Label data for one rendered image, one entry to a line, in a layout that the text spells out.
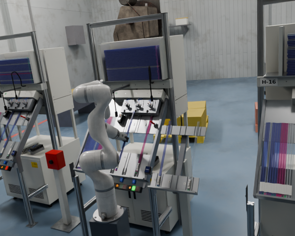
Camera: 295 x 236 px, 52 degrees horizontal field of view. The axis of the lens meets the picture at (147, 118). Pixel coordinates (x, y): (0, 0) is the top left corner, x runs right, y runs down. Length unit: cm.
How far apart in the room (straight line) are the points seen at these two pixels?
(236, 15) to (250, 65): 178
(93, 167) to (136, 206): 117
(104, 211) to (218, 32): 997
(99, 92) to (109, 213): 72
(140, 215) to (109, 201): 107
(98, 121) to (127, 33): 694
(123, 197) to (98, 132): 126
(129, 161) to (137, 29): 634
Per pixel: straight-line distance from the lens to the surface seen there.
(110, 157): 175
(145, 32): 836
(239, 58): 1142
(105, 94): 173
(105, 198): 187
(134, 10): 840
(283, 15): 1041
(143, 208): 286
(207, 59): 1148
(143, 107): 251
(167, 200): 270
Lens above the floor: 173
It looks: 15 degrees down
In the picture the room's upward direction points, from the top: 6 degrees counter-clockwise
